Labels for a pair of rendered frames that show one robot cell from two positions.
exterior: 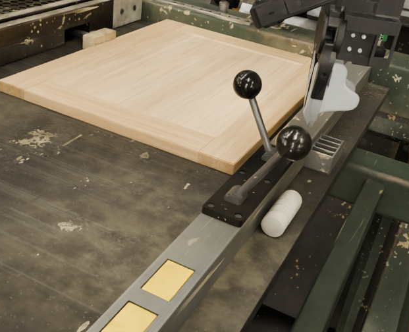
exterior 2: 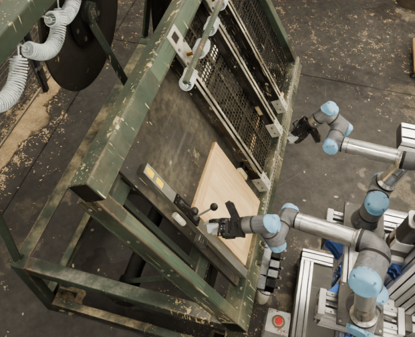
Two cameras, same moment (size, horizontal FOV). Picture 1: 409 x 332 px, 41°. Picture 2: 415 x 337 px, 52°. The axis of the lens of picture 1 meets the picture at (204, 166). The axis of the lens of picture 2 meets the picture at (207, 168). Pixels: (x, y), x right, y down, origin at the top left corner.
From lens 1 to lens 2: 131 cm
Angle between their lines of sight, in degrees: 18
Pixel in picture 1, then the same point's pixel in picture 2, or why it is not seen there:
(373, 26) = (226, 229)
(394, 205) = not seen: hidden behind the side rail
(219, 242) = (168, 196)
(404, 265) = (168, 302)
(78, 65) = (226, 166)
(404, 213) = not seen: hidden behind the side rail
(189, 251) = (166, 188)
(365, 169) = (198, 261)
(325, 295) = (157, 231)
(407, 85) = (238, 292)
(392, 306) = (151, 298)
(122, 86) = (219, 180)
